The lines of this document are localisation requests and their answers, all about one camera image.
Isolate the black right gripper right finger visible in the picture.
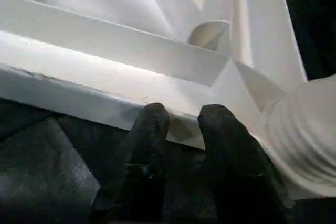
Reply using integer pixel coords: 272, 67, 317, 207
198, 104, 295, 224

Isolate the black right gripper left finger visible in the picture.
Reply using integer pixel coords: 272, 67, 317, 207
92, 103, 171, 224

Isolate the white plastic table leg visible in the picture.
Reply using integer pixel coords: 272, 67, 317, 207
261, 73, 336, 199

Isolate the black plastic mat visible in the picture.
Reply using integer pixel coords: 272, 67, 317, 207
0, 0, 336, 224

